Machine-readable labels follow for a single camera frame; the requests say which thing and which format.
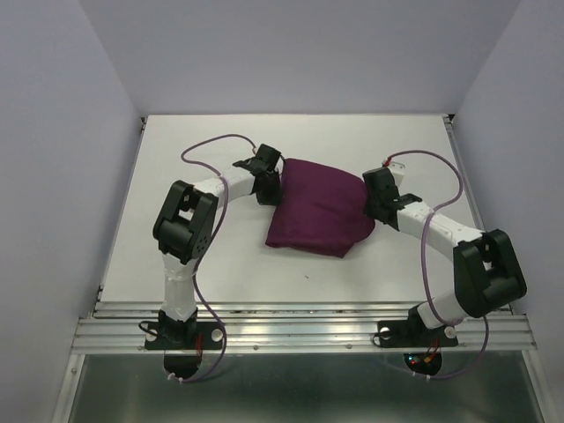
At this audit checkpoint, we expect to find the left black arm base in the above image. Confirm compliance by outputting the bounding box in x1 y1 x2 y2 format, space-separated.
138 311 226 351

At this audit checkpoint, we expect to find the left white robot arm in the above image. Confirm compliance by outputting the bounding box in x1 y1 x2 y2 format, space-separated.
152 145 283 347

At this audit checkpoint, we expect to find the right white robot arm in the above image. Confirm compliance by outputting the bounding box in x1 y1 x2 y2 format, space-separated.
363 167 527 344

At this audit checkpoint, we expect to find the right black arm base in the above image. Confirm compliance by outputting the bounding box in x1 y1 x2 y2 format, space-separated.
371 308 458 349

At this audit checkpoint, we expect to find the purple surgical drape cloth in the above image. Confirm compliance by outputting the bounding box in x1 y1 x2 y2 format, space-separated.
265 158 375 258

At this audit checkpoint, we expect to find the aluminium frame rail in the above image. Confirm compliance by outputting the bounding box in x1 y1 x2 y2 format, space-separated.
70 301 537 354

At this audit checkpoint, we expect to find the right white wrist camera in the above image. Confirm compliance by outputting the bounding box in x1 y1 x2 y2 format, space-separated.
388 161 405 187

